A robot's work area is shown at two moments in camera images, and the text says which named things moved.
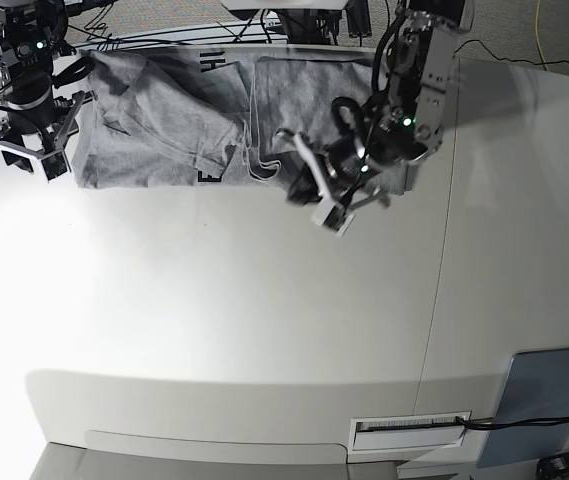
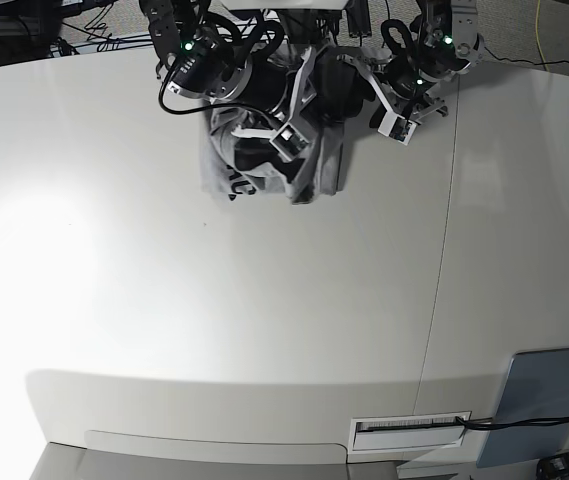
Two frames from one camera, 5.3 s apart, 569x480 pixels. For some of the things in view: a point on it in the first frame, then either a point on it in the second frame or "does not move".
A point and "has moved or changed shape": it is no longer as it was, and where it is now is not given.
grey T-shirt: [216, 119] has moved or changed shape
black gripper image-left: [34, 110] -> [254, 83]
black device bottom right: [558, 466] does not move
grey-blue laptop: [541, 384] does not move
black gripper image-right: [348, 170] -> [405, 83]
